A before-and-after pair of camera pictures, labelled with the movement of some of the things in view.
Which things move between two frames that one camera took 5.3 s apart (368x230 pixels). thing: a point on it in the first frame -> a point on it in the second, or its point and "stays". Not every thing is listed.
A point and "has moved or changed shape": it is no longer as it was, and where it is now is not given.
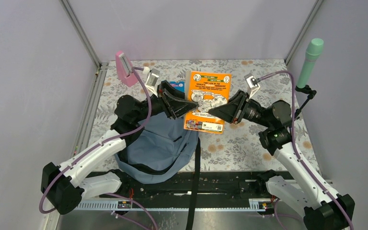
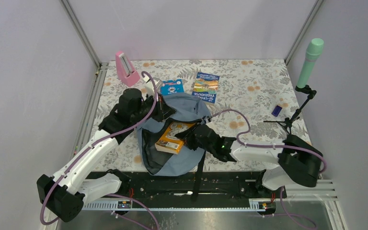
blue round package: [178, 86] stays
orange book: [208, 90] -> [168, 142]
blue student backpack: [161, 150] has moved or changed shape
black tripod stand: [305, 90] stays
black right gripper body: [251, 111] -> [192, 142]
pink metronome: [125, 71] stays
